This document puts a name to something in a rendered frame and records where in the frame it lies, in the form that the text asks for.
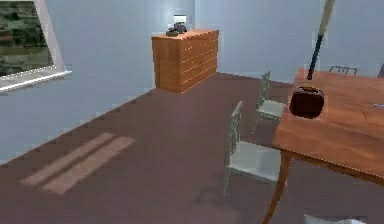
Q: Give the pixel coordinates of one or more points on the orange wooden chest of drawers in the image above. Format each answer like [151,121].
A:
[185,60]

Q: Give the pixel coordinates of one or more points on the grey white chair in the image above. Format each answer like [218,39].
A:
[343,69]
[253,160]
[333,220]
[270,105]

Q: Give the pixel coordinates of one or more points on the small black white device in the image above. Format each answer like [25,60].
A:
[178,26]

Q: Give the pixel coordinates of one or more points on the dark red toaster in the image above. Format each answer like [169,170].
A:
[307,102]

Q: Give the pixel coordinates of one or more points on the beige black baseball bat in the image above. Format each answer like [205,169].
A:
[320,36]

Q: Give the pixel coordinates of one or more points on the orange wooden table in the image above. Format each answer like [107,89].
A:
[343,133]

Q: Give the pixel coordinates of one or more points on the white framed window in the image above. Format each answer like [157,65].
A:
[23,43]

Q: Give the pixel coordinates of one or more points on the thin grey flat object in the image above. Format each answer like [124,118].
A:
[379,106]

